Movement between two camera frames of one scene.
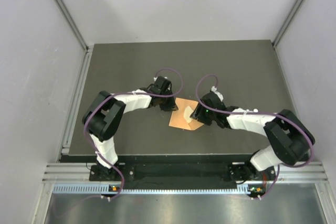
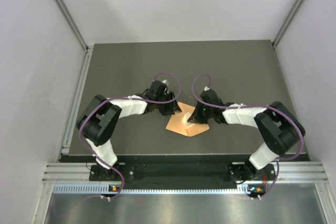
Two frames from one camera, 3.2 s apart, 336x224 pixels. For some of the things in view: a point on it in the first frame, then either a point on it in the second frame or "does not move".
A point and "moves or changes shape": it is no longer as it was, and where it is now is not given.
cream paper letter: [188, 112] moves or changes shape
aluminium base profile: [64, 172] does not move
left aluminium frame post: [84, 65] does not move
